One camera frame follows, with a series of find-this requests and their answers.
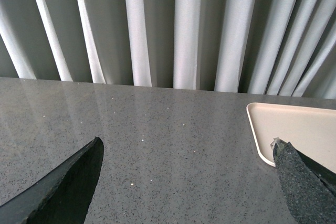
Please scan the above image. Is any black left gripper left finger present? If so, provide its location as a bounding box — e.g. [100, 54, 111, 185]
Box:
[1, 137, 104, 223]

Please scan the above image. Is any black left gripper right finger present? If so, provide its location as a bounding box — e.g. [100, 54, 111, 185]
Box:
[270, 137, 335, 223]

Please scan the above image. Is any grey pleated curtain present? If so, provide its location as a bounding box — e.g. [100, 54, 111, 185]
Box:
[1, 0, 335, 99]

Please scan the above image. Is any beige rectangular tray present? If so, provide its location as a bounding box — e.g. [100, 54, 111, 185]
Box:
[246, 102, 335, 172]

